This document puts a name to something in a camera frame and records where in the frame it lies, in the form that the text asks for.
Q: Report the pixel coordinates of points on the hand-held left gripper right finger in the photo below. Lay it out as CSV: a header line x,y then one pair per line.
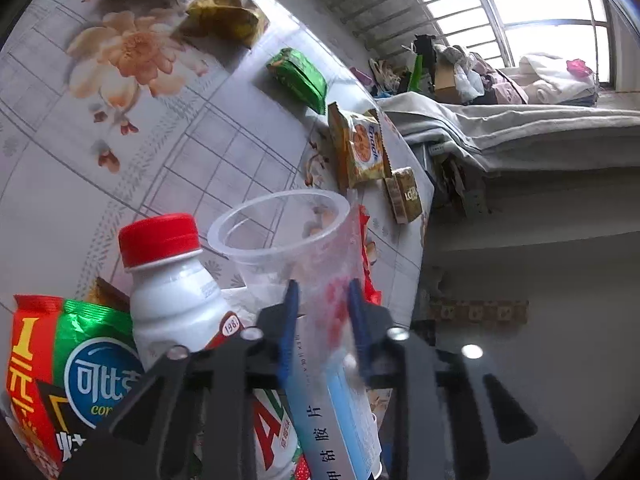
x,y
359,330

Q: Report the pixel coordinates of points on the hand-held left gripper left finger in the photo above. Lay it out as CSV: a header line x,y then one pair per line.
x,y
289,330

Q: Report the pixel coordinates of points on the clear plastic cup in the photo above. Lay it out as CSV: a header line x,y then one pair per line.
x,y
280,260

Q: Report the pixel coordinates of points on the green and red chip bag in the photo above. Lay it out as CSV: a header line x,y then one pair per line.
x,y
45,355

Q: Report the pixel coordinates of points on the red snack wrapper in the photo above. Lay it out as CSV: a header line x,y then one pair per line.
x,y
371,287

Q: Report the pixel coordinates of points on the blue and white medicine box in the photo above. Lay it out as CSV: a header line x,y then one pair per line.
x,y
325,425

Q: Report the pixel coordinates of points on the patterned brown board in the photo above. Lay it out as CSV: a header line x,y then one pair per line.
x,y
475,312

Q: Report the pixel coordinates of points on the white bottle with red cap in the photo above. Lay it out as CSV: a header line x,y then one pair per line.
x,y
170,290

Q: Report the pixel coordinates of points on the small brown snack box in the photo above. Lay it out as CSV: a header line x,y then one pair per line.
x,y
406,195

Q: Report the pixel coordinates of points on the yellow cracker packet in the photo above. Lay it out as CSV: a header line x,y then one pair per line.
x,y
362,147

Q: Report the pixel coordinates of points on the dark brown snack wrapper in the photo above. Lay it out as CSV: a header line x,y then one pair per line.
x,y
107,295

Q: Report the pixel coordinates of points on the grey curtain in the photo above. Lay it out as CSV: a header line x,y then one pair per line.
x,y
500,125

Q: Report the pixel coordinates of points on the green snack wrapper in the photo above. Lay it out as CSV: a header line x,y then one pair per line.
x,y
297,77

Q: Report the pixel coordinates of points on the cardboard box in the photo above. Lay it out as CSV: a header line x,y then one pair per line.
x,y
444,85

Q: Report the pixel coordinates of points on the green plastic item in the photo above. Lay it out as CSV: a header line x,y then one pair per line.
x,y
416,75

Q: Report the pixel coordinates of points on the pile of clothes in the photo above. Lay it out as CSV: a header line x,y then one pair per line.
x,y
480,77

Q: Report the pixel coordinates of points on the white garment with pink flower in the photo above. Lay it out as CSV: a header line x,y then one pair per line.
x,y
555,80

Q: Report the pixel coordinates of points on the crumpled gold snack wrapper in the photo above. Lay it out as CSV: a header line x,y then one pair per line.
x,y
227,17

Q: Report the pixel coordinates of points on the metal balcony railing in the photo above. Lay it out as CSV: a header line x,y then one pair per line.
x,y
380,5

